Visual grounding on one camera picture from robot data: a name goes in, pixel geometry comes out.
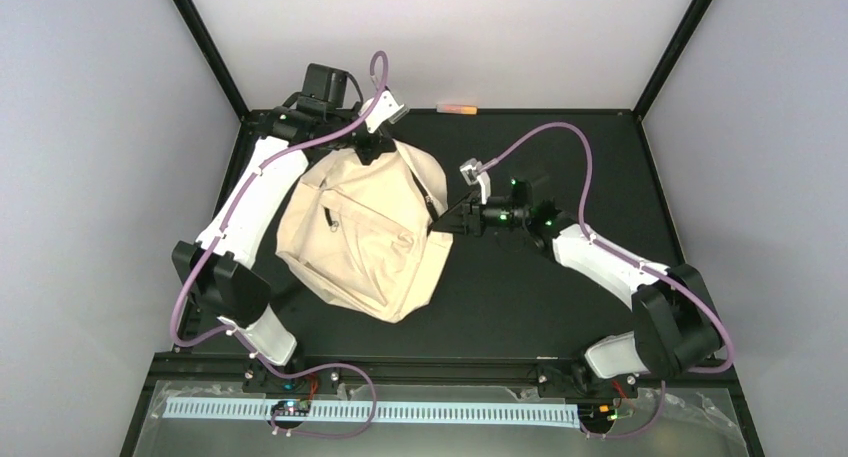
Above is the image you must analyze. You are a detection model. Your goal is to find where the orange highlighter pen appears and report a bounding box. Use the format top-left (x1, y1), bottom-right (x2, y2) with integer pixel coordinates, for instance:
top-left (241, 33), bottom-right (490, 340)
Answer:
top-left (436, 104), bottom-right (478, 116)

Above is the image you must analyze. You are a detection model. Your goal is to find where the beige canvas backpack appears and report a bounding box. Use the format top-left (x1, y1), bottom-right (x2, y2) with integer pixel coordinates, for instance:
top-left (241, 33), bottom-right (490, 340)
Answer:
top-left (276, 142), bottom-right (453, 323)

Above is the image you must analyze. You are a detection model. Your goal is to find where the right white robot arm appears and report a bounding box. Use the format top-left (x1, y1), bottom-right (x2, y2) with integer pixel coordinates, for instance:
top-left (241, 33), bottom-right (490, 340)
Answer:
top-left (430, 180), bottom-right (726, 396)

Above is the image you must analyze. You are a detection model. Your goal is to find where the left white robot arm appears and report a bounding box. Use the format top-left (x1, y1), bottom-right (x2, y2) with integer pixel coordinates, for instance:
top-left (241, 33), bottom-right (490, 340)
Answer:
top-left (169, 51), bottom-right (405, 367)

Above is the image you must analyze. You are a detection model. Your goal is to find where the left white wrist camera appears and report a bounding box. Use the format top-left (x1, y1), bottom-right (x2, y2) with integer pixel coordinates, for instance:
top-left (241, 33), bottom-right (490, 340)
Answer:
top-left (359, 90), bottom-right (410, 134)

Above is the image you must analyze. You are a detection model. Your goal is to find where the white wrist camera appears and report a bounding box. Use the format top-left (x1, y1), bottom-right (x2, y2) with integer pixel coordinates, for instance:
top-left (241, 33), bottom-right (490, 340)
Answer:
top-left (359, 90), bottom-right (410, 134)
top-left (459, 158), bottom-right (491, 204)

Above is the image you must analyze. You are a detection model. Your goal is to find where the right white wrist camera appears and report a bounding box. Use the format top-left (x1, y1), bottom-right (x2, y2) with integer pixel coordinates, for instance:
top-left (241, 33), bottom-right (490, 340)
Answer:
top-left (459, 158), bottom-right (491, 204)

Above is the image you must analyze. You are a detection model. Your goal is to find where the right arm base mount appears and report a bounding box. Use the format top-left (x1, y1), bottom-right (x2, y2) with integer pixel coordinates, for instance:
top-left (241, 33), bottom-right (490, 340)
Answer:
top-left (532, 360), bottom-right (638, 403)

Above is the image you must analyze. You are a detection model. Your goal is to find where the light blue slotted cable duct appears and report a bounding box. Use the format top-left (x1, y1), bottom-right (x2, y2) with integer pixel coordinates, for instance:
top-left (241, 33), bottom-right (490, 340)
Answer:
top-left (161, 397), bottom-right (580, 429)

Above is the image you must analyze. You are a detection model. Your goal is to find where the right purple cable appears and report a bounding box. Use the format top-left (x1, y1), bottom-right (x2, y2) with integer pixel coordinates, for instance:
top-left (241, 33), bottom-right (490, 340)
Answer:
top-left (473, 121), bottom-right (737, 440)

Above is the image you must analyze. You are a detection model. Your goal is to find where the black frame post left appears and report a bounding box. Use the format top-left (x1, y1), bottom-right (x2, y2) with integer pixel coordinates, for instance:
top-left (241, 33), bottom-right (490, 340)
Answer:
top-left (171, 0), bottom-right (249, 121)

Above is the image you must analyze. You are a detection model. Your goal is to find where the black frame post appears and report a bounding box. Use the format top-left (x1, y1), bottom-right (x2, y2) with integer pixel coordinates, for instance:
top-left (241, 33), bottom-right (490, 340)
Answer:
top-left (632, 0), bottom-right (714, 122)
top-left (171, 0), bottom-right (249, 121)

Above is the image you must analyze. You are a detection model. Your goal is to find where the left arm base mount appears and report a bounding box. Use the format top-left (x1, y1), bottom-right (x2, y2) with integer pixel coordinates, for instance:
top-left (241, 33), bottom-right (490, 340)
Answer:
top-left (241, 357), bottom-right (346, 396)

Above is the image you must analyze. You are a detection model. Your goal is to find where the black frame post right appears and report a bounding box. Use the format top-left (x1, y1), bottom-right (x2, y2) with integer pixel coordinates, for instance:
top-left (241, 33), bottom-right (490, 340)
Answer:
top-left (632, 0), bottom-right (714, 122)

